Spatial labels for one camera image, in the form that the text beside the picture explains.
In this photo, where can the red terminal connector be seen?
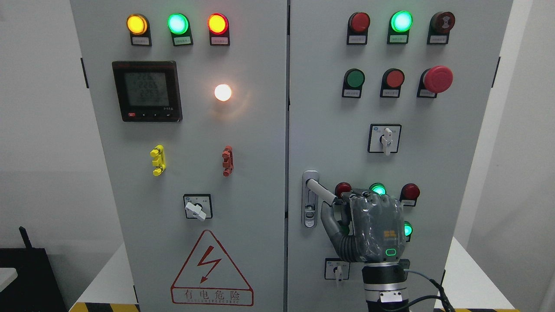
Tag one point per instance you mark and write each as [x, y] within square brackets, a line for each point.
[227, 161]

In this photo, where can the white glowing indicator lamp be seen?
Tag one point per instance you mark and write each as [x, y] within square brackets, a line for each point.
[223, 92]

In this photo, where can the yellow indicator lamp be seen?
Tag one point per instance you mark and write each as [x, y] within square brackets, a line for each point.
[139, 29]

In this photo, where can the yellow terminal connector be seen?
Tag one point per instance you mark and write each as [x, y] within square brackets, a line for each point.
[158, 160]

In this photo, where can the green lit lamp top right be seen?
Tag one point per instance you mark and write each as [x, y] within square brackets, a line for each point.
[399, 27]

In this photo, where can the dark red lamp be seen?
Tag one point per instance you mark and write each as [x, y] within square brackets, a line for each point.
[342, 187]
[409, 195]
[357, 28]

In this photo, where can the green push button upper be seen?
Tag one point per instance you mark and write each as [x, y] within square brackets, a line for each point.
[352, 83]

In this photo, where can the red push button upper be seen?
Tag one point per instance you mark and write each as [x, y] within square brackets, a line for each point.
[391, 83]

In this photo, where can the green lit lamp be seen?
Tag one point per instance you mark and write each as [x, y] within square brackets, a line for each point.
[408, 230]
[378, 188]
[399, 27]

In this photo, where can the white rotary selector switch left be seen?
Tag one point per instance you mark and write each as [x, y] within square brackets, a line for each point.
[198, 206]

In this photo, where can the red emergency stop mushroom button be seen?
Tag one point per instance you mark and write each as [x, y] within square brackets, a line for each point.
[434, 80]

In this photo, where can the green lit lamp middle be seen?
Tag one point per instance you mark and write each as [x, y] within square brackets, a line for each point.
[378, 188]

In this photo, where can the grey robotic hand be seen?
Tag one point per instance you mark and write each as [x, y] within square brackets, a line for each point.
[378, 228]

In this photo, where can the red electric hazard warning sticker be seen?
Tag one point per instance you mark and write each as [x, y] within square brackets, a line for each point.
[209, 276]

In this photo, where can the silver cabinet door handle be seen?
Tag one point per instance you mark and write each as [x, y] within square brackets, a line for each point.
[312, 190]

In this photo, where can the dark red lamp top right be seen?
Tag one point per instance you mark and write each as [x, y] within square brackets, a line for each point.
[357, 28]

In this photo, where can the black object lower left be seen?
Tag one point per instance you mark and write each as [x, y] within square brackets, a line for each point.
[34, 289]

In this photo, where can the dark red lamp middle right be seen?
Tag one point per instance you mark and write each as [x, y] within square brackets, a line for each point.
[409, 195]

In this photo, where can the black silver robot forearm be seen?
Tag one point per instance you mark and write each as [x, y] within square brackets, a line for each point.
[385, 288]

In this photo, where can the dark red buzzer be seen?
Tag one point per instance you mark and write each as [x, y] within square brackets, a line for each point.
[440, 26]

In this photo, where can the black rotary knob switch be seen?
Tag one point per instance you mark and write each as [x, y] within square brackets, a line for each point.
[404, 263]

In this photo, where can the black digital power meter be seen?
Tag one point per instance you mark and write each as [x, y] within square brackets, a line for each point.
[148, 91]

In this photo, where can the white rotary switch upper right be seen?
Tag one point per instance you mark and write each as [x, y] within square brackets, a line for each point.
[384, 138]

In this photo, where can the red indicator lamp top left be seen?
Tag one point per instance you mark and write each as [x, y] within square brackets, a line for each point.
[218, 26]

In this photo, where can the dark red lamp middle left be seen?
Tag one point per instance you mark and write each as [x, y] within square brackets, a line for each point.
[342, 187]

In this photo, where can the green indicator lamp top left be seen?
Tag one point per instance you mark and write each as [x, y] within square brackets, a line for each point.
[180, 30]

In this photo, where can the white rotary switch lower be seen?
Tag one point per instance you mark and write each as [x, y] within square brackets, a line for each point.
[337, 270]

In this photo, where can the green lit lamp lower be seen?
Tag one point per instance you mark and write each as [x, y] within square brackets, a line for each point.
[408, 230]

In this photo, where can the grey electrical cabinet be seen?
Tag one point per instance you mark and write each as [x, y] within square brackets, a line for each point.
[285, 64]

